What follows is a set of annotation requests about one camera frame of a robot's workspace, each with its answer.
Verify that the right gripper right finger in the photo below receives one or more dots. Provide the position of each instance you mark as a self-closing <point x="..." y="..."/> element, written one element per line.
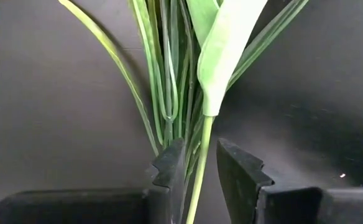
<point x="250" y="199"/>

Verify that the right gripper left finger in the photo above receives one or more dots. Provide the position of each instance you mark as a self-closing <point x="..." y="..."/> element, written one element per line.
<point x="107" y="207"/>

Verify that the purple flower bunch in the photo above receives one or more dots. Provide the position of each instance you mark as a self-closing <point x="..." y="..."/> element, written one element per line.
<point x="155" y="46"/>

